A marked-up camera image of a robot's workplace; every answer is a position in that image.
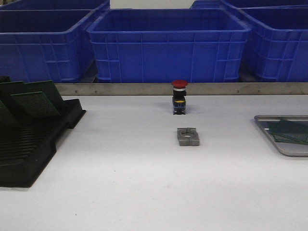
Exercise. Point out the left blue plastic crate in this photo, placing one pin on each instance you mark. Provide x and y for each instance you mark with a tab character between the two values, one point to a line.
39	45

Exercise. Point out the grey metal clamp block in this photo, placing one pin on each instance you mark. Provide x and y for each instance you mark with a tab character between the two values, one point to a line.
188	137

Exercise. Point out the black slotted board rack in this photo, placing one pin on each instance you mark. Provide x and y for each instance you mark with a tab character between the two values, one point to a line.
25	151

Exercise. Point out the red emergency stop button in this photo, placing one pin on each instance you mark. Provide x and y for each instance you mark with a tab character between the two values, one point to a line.
178	99

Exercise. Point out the far right blue crate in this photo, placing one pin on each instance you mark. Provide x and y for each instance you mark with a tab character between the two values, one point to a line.
203	4

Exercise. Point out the centre blue plastic crate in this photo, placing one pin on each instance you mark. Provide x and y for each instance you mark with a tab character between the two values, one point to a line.
162	45

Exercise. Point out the metal table edge rail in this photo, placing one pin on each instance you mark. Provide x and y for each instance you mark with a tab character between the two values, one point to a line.
162	89

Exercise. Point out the green perforated circuit board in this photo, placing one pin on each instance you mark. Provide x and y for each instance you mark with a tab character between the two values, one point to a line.
279	138

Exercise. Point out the far left blue crate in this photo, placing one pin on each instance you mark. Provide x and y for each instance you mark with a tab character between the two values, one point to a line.
56	5

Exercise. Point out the right blue plastic crate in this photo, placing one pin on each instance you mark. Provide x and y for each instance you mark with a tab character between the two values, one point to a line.
277	45

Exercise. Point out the silver metal tray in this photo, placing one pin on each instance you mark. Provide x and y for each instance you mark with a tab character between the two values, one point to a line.
287	149

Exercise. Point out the blue plastic crate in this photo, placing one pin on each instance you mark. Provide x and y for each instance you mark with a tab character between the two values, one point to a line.
39	45
162	45
277	45

